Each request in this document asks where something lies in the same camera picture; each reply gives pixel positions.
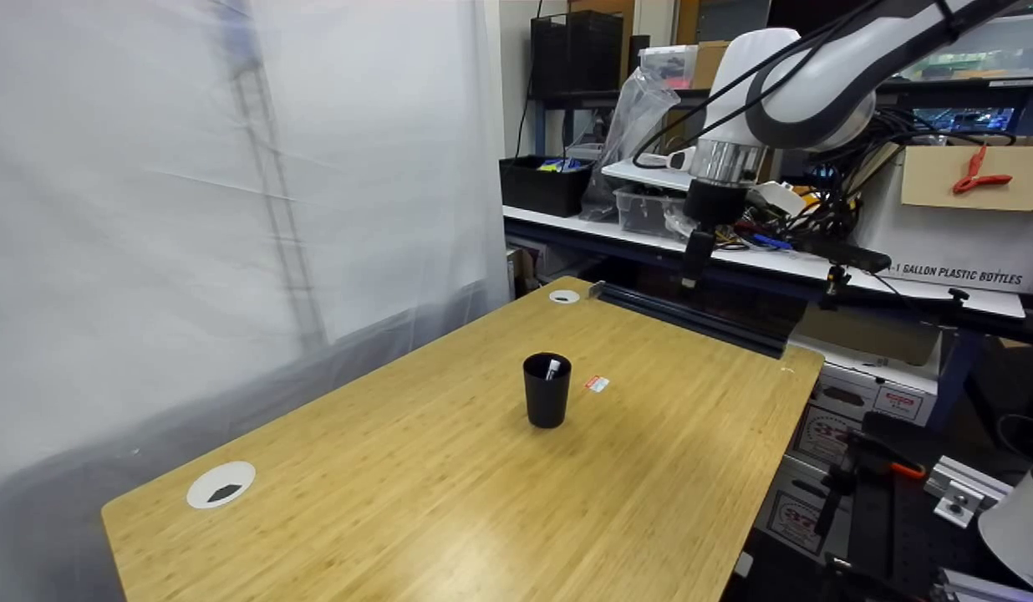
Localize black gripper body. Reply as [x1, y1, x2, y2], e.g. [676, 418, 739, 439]
[683, 179, 753, 231]

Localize black cup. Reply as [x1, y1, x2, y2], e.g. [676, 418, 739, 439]
[521, 351, 575, 431]

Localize black panel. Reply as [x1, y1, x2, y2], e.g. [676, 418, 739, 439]
[587, 279, 811, 360]

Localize clear plastic container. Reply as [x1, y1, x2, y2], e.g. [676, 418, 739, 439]
[610, 185, 694, 240]

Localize white shelf board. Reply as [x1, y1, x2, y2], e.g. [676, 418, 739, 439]
[497, 200, 1029, 326]

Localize clear plastic bag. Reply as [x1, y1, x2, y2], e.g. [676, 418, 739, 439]
[578, 44, 700, 223]

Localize black storage bin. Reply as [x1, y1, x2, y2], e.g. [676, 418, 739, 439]
[497, 153, 595, 220]

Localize black speaker box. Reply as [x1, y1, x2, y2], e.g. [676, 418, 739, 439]
[529, 9, 629, 110]

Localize white printed box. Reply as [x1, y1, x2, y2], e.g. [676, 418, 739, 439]
[811, 351, 942, 431]

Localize large white cardboard box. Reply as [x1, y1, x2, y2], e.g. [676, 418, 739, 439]
[848, 153, 1033, 298]

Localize red pliers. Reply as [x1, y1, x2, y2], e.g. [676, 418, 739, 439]
[948, 144, 1015, 200]

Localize tan cardboard box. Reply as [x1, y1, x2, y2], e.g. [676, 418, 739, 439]
[895, 140, 1033, 218]

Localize white curtain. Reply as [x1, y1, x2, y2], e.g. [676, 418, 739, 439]
[0, 0, 510, 602]

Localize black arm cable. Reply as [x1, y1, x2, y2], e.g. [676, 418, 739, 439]
[629, 0, 951, 171]

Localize red-handled tool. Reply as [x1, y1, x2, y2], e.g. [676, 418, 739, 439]
[855, 428, 933, 485]

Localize aluminium bracket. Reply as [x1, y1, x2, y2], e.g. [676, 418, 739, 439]
[928, 452, 1015, 536]

